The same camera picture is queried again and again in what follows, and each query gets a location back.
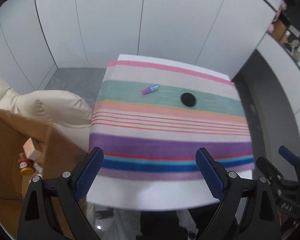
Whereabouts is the brown box on shelf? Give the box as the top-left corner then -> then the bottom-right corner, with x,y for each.
271,20 -> 288,42

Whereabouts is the black round pad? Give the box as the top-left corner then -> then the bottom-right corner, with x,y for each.
180,93 -> 197,107

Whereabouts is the wooden beige block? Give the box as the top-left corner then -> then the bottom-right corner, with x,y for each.
23,138 -> 42,161

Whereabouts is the brown cardboard box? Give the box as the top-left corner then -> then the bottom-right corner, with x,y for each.
0,109 -> 87,238

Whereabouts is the striped colourful cloth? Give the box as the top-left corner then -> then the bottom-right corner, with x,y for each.
89,60 -> 255,181

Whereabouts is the red gold jar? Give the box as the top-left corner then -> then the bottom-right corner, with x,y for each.
18,153 -> 34,176

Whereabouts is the small purple blue tube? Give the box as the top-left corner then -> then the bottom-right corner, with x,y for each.
141,84 -> 159,95

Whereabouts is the cream padded chair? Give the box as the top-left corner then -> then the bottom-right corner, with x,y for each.
0,77 -> 93,151

